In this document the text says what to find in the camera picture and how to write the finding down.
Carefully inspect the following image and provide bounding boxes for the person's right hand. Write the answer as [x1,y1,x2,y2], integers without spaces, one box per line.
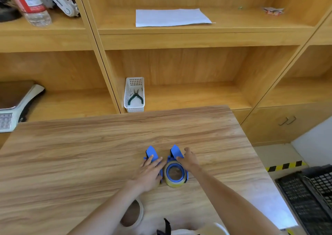
[176,147,202,173]

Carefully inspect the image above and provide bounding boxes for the person's left hand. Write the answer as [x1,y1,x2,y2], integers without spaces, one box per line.
[127,154,167,194]

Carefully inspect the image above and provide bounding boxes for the blue tape dispenser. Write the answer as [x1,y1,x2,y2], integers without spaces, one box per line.
[143,146,164,184]
[166,145,189,185]

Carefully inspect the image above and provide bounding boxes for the yellow tape roll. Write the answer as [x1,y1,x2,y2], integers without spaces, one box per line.
[164,161,188,189]

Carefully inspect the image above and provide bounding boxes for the clear tape roll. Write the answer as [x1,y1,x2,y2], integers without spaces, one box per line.
[120,198,145,229]

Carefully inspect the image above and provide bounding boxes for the person's right forearm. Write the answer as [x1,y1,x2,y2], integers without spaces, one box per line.
[190,164,284,235]

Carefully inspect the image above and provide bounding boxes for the person's left forearm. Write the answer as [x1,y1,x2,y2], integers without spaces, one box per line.
[67,181,144,235]

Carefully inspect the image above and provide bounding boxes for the white device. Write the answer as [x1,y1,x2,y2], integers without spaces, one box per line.
[35,0,80,17]

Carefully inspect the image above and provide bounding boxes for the white plastic basket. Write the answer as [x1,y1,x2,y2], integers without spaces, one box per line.
[123,77,145,113]

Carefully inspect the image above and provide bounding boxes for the white shirt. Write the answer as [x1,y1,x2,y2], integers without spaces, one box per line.
[170,222,230,235]

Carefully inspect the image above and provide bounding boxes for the wooden shelf cabinet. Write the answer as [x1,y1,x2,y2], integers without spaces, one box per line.
[0,0,332,149]

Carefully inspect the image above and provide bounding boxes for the black plastic crate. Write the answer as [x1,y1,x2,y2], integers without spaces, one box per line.
[275,174,332,235]
[301,165,332,212]

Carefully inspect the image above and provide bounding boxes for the white paper sheet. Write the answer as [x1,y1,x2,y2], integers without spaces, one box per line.
[135,8,216,27]

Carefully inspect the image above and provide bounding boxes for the white electronic scale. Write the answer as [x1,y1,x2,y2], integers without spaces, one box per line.
[0,80,46,133]

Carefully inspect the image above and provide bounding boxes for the crumpled snack wrapper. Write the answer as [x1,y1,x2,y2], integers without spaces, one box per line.
[262,7,285,16]

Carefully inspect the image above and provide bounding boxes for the clear plastic water bottle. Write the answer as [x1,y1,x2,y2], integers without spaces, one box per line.
[5,0,52,27]

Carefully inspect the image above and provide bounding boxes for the black round object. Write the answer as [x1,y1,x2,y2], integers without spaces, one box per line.
[0,0,22,23]

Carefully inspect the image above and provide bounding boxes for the black shoulder strap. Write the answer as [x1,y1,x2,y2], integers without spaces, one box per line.
[156,218,172,235]

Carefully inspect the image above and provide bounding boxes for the green handled pliers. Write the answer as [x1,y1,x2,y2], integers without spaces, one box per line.
[127,89,144,106]

